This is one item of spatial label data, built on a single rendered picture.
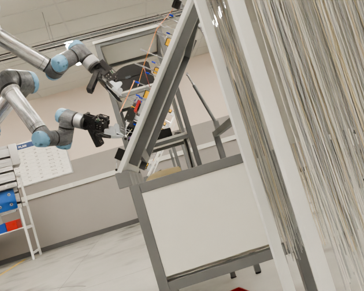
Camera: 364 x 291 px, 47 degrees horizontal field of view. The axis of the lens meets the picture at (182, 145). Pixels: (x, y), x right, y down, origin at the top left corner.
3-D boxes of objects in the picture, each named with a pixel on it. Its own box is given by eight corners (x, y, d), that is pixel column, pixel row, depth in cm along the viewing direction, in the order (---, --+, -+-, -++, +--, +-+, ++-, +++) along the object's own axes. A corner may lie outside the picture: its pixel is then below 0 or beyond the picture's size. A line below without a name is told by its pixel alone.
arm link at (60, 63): (55, 78, 199) (73, 68, 205) (62, 70, 190) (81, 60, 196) (45, 64, 197) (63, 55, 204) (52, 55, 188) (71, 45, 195)
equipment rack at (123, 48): (167, 299, 280) (92, 41, 291) (166, 278, 340) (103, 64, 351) (238, 276, 284) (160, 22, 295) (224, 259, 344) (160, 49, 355)
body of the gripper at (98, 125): (101, 122, 190) (80, 115, 193) (101, 138, 194) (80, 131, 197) (111, 116, 196) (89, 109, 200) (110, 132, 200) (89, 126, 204)
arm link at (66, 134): (46, 146, 200) (49, 125, 198) (63, 145, 210) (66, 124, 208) (58, 151, 197) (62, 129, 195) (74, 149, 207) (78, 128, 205)
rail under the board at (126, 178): (119, 189, 164) (114, 173, 164) (136, 185, 281) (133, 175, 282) (132, 185, 164) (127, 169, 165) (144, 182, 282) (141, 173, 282)
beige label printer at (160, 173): (147, 202, 292) (139, 175, 293) (146, 201, 313) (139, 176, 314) (188, 189, 296) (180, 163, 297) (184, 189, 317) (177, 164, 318)
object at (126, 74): (115, 94, 297) (107, 69, 298) (117, 101, 321) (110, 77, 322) (156, 83, 300) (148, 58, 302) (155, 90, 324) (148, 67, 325)
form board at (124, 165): (137, 175, 282) (134, 174, 282) (192, 40, 291) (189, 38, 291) (121, 173, 164) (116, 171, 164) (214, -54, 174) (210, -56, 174)
